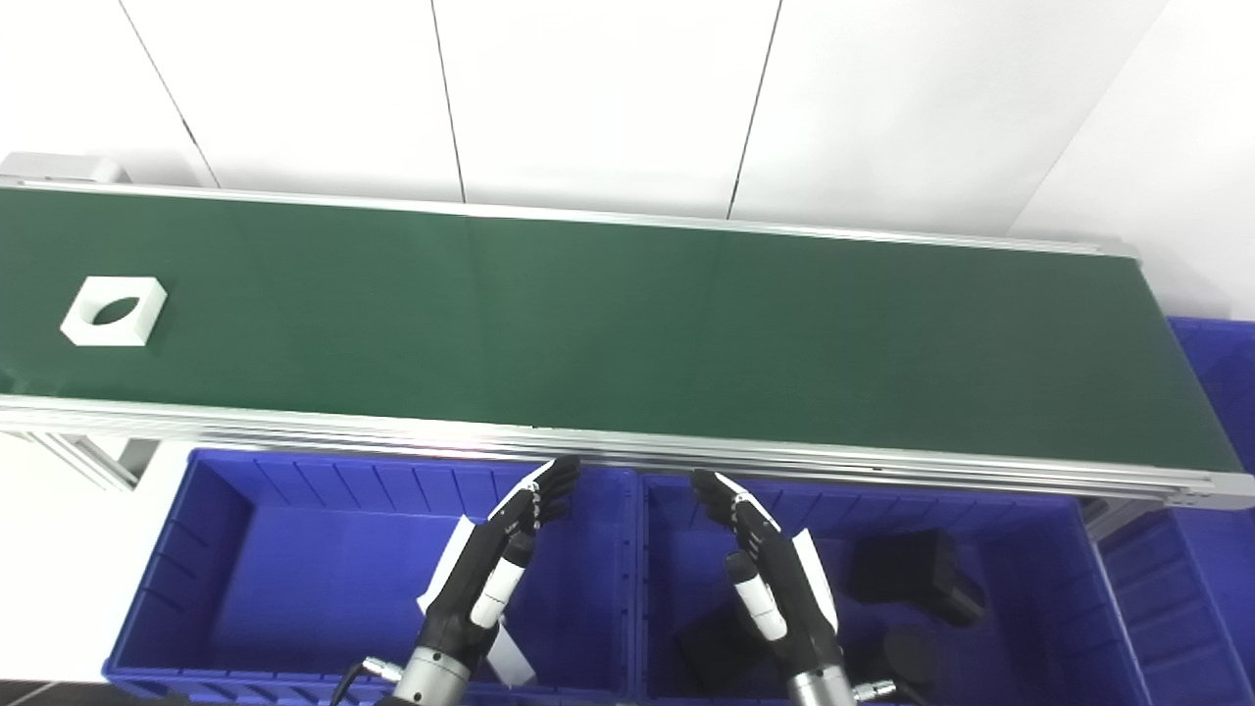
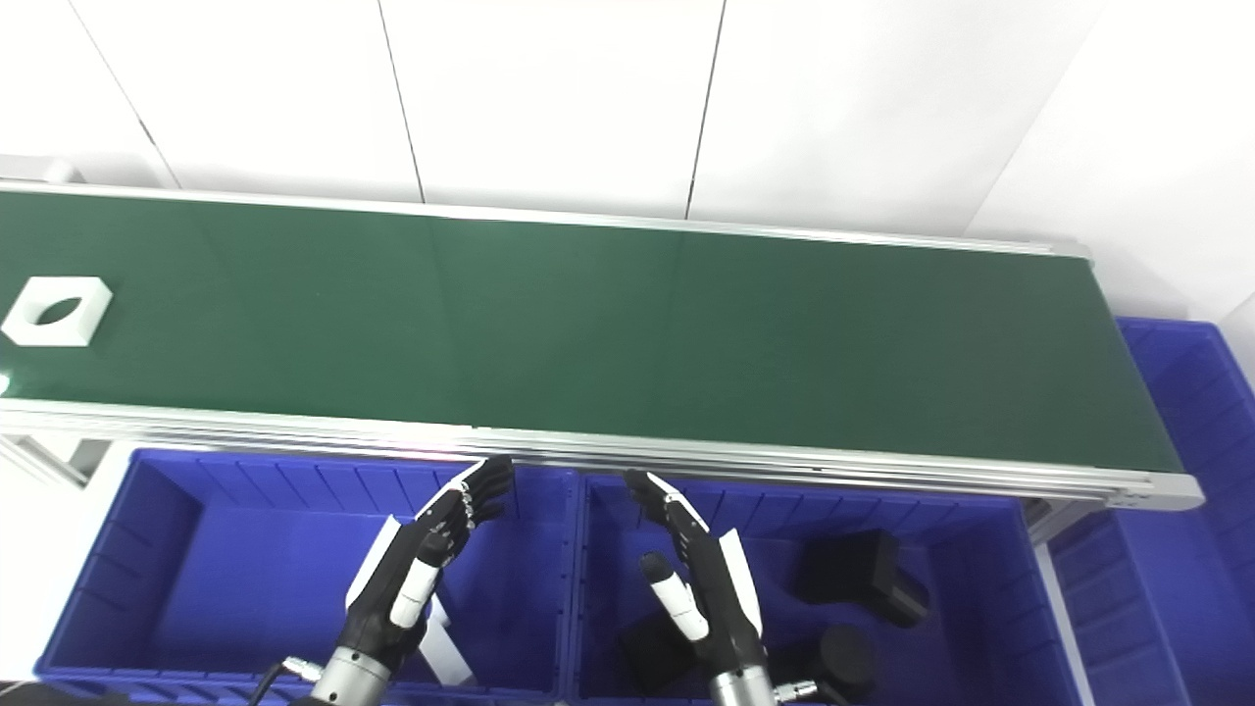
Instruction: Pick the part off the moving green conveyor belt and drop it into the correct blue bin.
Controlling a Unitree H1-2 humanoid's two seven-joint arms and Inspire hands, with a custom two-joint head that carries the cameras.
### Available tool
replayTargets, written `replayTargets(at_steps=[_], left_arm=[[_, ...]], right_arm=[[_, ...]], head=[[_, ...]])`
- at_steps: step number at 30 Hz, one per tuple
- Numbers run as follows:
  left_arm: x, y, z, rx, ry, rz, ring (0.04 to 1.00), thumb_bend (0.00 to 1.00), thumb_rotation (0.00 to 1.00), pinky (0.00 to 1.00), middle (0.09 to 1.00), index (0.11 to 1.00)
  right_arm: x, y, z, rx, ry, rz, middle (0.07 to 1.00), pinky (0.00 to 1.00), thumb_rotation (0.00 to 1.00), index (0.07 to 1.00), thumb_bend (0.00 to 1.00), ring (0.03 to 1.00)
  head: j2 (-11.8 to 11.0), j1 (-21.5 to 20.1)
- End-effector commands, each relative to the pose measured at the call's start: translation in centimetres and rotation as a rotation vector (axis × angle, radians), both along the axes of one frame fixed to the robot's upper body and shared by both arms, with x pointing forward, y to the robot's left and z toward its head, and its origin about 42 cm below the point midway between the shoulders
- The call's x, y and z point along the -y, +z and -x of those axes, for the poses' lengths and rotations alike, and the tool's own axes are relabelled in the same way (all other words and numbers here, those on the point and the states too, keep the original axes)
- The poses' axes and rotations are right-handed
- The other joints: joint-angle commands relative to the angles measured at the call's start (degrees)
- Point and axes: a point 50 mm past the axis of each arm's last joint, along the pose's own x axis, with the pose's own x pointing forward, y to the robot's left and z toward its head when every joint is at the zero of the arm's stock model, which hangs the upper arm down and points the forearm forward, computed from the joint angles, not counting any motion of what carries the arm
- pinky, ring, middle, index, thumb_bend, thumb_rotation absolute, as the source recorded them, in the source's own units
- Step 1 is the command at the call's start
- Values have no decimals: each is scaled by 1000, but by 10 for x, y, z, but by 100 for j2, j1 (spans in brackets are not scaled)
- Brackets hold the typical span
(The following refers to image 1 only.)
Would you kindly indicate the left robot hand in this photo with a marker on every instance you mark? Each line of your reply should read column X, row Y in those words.
column 480, row 569

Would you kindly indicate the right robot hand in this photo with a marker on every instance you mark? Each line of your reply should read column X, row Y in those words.
column 784, row 588

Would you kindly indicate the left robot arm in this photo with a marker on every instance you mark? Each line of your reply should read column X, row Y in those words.
column 431, row 679

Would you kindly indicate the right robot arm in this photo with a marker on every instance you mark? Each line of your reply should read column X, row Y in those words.
column 822, row 688

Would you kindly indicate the black block part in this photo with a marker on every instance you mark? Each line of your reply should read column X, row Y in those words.
column 912, row 574
column 716, row 647

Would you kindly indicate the black round part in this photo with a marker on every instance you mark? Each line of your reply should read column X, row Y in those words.
column 907, row 662

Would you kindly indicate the blue plastic bin white parts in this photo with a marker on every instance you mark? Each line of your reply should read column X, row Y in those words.
column 294, row 579

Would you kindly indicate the blue plastic bin black parts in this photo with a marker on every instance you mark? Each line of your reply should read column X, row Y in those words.
column 1020, row 628

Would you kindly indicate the grey conveyor end housing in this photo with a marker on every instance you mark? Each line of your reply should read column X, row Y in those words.
column 69, row 167

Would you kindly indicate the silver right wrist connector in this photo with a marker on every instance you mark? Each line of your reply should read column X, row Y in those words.
column 876, row 690

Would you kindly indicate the green conveyor belt aluminium frame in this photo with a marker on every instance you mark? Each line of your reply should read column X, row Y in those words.
column 588, row 324

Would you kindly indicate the aluminium conveyor support frame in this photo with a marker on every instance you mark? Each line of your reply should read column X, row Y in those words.
column 88, row 461
column 1123, row 515

